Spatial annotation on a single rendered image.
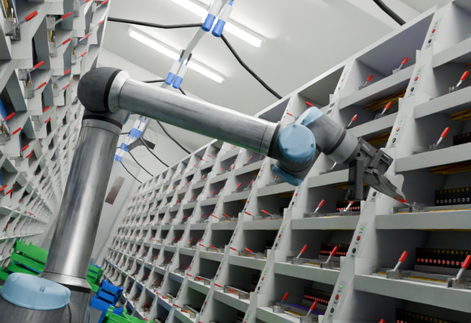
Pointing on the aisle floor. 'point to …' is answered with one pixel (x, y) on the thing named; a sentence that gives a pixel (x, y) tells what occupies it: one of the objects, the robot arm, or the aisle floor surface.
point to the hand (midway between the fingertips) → (398, 198)
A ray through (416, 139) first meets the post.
